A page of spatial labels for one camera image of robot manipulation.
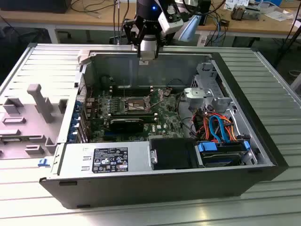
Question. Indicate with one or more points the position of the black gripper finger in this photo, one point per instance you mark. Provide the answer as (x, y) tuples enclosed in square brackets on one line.
[(127, 30), (161, 38)]

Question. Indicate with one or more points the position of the metal locking lever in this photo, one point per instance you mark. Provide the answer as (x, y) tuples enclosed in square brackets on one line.
[(138, 108), (124, 91)]

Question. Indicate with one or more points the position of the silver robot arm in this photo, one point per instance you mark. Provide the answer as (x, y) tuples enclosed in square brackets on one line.
[(190, 29)]

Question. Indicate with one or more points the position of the RAM slot black clips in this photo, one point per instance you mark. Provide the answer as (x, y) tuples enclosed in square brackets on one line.
[(131, 91), (131, 87)]

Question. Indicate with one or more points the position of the CPU socket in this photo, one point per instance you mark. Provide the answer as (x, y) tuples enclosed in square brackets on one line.
[(135, 103)]

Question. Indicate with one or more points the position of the tall black box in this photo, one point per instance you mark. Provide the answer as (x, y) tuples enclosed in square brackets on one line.
[(204, 11)]

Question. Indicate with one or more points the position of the round coin battery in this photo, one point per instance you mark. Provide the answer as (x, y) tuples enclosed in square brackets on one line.
[(167, 91)]

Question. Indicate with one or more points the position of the wooden workbench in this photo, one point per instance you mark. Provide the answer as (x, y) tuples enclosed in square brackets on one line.
[(70, 18)]

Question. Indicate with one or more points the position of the small black device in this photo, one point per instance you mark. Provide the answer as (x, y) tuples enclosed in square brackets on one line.
[(224, 22)]

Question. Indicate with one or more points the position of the silver metal drive cage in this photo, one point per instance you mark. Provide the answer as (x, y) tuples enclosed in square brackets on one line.
[(202, 94)]

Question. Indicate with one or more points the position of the green motherboard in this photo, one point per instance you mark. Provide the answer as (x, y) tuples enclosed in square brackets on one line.
[(169, 113)]

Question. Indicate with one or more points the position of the copper coil transformer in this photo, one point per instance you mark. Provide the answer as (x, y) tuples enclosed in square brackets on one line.
[(237, 13)]

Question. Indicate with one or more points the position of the black graphics card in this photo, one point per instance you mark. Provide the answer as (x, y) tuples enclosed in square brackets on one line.
[(127, 126)]

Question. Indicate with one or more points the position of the black equipment case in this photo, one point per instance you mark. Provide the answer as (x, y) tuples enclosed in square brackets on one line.
[(35, 5)]

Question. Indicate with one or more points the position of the grey desk device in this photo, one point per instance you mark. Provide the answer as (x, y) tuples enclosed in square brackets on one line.
[(252, 13)]

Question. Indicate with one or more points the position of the black drive bay box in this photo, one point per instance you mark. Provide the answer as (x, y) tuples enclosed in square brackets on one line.
[(174, 153)]

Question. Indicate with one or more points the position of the hard disk in blue carrier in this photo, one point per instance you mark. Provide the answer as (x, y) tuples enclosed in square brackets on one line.
[(207, 148)]

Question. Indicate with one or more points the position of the white papers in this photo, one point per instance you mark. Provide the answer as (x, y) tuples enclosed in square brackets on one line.
[(278, 14)]

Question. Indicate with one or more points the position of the silver power supply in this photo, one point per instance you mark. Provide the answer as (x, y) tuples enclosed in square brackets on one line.
[(75, 155)]

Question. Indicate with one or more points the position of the grey parts rack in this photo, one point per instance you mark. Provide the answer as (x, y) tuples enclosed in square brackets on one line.
[(35, 131)]

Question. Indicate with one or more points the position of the black silver PC case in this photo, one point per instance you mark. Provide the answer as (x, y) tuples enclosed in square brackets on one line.
[(141, 188)]

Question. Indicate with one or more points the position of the blue plastic clip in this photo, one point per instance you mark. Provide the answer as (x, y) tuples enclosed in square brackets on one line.
[(43, 162)]

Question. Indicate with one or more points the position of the RAM stick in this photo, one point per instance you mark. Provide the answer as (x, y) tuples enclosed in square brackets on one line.
[(10, 140)]

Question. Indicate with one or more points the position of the white camera black bracket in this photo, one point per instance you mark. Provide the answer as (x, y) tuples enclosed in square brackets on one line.
[(170, 23)]

